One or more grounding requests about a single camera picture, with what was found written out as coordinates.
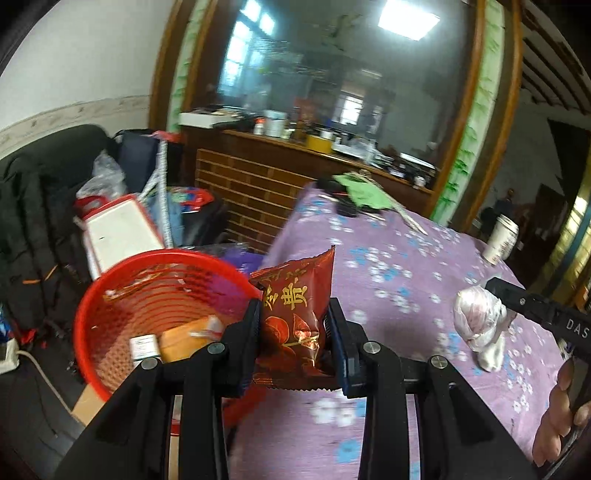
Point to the white pink plastic bag wad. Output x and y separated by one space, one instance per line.
478 318

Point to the white box with red rim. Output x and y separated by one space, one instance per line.
120 230

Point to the flat white box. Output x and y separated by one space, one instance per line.
207 119

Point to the clear crumpled plastic bag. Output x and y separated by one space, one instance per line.
104 177

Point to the orange carton box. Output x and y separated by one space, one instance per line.
189 337

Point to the white power strip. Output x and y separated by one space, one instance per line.
7 357

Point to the wood-framed mirror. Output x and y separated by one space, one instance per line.
351 69

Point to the red blue patterned bag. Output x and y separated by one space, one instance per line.
191 201

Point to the red plastic basket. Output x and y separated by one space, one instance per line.
115 341

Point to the person's right hand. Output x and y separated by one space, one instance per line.
554 424

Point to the dark red snack packet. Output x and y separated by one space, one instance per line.
295 304

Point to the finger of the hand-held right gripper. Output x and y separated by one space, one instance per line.
521 300

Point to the dark blue bag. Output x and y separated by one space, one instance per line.
136 159

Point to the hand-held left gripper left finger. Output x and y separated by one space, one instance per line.
253 332

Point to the cardboard box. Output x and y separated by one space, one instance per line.
87 406

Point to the yellow box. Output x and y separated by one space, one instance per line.
318 143

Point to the black pouch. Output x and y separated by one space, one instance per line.
339 203

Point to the cartoon print paper cup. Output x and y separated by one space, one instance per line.
501 240

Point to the green cloth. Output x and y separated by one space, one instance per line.
364 194

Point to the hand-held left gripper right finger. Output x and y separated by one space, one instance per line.
334 350

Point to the purple floral tablecloth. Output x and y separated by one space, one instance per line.
406 277

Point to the white barcode box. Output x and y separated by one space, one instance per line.
144 347

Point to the black jacket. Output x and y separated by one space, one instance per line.
41 221

